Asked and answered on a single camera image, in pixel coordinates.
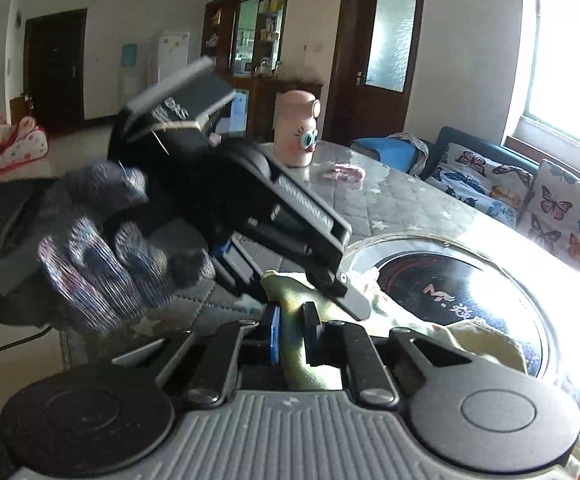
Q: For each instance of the left hand grey glove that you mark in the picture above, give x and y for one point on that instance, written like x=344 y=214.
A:
x=106 y=282

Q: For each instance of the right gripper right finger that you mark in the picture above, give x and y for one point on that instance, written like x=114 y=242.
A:
x=348 y=347

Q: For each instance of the window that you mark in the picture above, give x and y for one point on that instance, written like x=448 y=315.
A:
x=554 y=92

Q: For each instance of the grey blanket on sofa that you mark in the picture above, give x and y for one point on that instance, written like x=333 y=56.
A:
x=407 y=153

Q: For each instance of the pink cartoon bottle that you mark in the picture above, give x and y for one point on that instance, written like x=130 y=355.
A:
x=296 y=133

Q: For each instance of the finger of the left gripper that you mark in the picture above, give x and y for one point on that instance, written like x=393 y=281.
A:
x=237 y=272
x=335 y=285

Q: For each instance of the upright butterfly cushion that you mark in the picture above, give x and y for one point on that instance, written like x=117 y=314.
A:
x=551 y=214

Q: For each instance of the lying butterfly cushion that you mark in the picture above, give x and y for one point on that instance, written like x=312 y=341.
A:
x=493 y=188

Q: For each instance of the dark wooden side table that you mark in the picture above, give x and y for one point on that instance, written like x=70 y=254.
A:
x=254 y=110

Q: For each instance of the blue sofa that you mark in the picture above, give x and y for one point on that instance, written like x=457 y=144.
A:
x=543 y=205

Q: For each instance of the white refrigerator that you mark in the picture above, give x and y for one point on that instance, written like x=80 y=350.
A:
x=171 y=54

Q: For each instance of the small pink toy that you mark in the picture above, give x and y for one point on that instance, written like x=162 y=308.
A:
x=351 y=175

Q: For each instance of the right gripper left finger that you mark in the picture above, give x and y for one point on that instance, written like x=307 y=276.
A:
x=237 y=343

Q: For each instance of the dark wooden door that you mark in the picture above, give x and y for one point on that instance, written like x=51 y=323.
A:
x=373 y=66

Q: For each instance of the polka dot baby seat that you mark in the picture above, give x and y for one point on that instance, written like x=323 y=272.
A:
x=21 y=143

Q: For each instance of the dark wooden display cabinet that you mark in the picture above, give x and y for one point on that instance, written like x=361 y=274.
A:
x=242 y=37

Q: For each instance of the colourful patterned child shirt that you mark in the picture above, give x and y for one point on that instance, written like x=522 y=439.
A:
x=398 y=396

